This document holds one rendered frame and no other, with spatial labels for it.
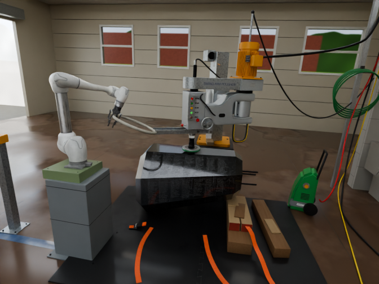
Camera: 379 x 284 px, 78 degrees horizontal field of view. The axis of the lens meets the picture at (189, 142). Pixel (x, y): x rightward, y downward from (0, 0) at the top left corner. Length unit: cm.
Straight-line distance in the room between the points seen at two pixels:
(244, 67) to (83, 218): 228
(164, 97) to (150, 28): 247
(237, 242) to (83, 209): 150
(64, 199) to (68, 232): 35
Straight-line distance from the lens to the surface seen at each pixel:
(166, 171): 270
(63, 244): 272
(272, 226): 296
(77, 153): 233
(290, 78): 888
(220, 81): 271
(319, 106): 920
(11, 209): 325
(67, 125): 249
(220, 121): 279
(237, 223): 270
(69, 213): 247
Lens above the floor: 176
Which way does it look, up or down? 16 degrees down
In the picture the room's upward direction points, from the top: 3 degrees clockwise
